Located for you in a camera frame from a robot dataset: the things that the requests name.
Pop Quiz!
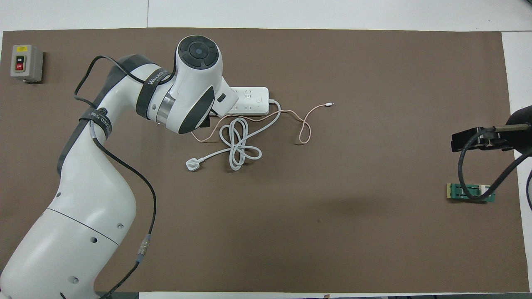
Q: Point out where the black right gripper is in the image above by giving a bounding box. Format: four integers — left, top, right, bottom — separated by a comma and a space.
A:
451, 126, 518, 153

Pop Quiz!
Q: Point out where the pink charging cable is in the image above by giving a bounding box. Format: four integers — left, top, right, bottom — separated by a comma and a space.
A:
191, 102, 334, 146

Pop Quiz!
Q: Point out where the white power strip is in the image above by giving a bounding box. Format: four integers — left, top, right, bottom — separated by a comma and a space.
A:
228, 86, 270, 116

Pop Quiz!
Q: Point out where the green fixture block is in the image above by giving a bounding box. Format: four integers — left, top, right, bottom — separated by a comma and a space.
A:
447, 183, 496, 203

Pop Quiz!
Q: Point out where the brown table mat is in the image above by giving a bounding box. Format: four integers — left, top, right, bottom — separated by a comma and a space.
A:
0, 28, 529, 293

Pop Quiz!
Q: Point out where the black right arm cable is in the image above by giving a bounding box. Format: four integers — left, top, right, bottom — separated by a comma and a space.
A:
457, 126, 532, 203

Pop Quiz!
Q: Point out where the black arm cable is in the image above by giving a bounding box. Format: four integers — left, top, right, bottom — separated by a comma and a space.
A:
74, 55, 157, 299
457, 126, 532, 203

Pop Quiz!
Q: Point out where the white power strip cord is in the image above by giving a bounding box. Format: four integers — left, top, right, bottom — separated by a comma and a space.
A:
186, 99, 282, 172

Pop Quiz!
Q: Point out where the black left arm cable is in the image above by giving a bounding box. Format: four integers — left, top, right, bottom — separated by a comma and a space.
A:
74, 55, 157, 299

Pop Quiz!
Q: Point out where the grey on-off switch box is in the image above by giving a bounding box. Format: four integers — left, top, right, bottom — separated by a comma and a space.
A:
10, 44, 44, 83

